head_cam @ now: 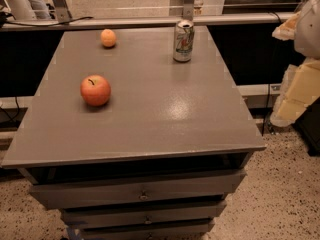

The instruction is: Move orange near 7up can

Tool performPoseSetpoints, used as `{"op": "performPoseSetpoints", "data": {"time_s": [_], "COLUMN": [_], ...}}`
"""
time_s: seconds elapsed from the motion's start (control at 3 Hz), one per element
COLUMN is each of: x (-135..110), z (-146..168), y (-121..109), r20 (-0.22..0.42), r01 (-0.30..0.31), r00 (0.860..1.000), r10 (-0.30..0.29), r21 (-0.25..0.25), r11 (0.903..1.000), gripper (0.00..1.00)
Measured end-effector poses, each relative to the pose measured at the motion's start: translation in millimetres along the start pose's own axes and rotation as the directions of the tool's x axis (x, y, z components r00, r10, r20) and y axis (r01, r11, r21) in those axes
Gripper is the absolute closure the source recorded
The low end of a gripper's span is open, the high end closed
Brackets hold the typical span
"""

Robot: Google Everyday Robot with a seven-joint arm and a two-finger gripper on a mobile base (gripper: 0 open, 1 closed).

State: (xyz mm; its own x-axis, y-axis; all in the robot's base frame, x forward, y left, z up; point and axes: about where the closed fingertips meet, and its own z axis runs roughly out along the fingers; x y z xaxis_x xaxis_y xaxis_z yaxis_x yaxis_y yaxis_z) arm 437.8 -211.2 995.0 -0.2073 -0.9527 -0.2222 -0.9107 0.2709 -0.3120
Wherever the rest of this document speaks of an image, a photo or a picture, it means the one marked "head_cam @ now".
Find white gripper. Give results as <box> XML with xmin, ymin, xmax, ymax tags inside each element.
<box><xmin>270</xmin><ymin>0</ymin><xmax>320</xmax><ymax>127</ymax></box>

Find small orange fruit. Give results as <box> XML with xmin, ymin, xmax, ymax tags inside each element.
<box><xmin>100</xmin><ymin>29</ymin><xmax>117</xmax><ymax>48</ymax></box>

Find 7up soda can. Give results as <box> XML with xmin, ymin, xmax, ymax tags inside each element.
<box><xmin>173</xmin><ymin>19</ymin><xmax>195</xmax><ymax>62</ymax></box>

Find top grey drawer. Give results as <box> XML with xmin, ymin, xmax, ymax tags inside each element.
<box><xmin>30</xmin><ymin>169</ymin><xmax>246</xmax><ymax>209</ymax></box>

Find grey drawer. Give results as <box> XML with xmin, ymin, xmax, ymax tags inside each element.
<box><xmin>30</xmin><ymin>169</ymin><xmax>246</xmax><ymax>209</ymax></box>
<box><xmin>81</xmin><ymin>219</ymin><xmax>214</xmax><ymax>240</ymax></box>
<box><xmin>62</xmin><ymin>200</ymin><xmax>226</xmax><ymax>229</ymax></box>

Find grey drawer cabinet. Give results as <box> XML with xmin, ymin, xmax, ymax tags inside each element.
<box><xmin>0</xmin><ymin>26</ymin><xmax>267</xmax><ymax>240</ymax></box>

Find middle grey drawer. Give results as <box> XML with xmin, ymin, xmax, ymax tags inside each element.
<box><xmin>62</xmin><ymin>200</ymin><xmax>226</xmax><ymax>229</ymax></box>

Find red apple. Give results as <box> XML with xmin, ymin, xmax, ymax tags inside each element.
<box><xmin>80</xmin><ymin>75</ymin><xmax>111</xmax><ymax>107</ymax></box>

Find bottom grey drawer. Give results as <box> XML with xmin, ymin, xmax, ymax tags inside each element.
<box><xmin>81</xmin><ymin>219</ymin><xmax>214</xmax><ymax>240</ymax></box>

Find metal railing bar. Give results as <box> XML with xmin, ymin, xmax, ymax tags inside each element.
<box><xmin>0</xmin><ymin>12</ymin><xmax>294</xmax><ymax>32</ymax></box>

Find person legs in jeans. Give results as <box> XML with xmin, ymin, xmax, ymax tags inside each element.
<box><xmin>6</xmin><ymin>0</ymin><xmax>51</xmax><ymax>20</ymax></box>

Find black cable on railing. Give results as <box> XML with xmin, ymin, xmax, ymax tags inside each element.
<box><xmin>0</xmin><ymin>11</ymin><xmax>94</xmax><ymax>28</ymax></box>

